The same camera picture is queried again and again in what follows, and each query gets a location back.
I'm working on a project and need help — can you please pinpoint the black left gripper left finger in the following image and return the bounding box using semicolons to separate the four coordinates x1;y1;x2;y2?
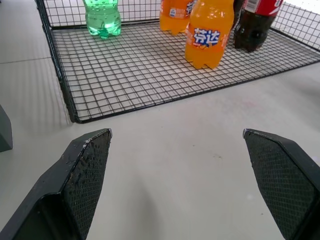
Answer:
0;128;113;240

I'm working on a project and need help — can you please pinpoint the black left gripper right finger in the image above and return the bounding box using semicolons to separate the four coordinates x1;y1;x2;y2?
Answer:
242;128;320;240

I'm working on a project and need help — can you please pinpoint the grey object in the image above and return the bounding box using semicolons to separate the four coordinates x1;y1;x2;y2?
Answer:
0;104;14;154

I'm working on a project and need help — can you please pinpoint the black wire mesh basket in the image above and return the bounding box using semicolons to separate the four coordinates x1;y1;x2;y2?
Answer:
34;0;320;124

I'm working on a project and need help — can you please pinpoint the green soda bottle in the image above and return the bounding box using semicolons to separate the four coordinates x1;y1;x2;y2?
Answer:
82;0;123;40

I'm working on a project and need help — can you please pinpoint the orange Fanta soda bottle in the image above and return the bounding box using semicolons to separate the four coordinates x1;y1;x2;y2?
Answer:
159;0;198;36
184;0;235;70

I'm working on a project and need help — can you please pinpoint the dark cola bottle red label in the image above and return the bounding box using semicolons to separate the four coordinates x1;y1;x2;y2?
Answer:
232;0;285;53

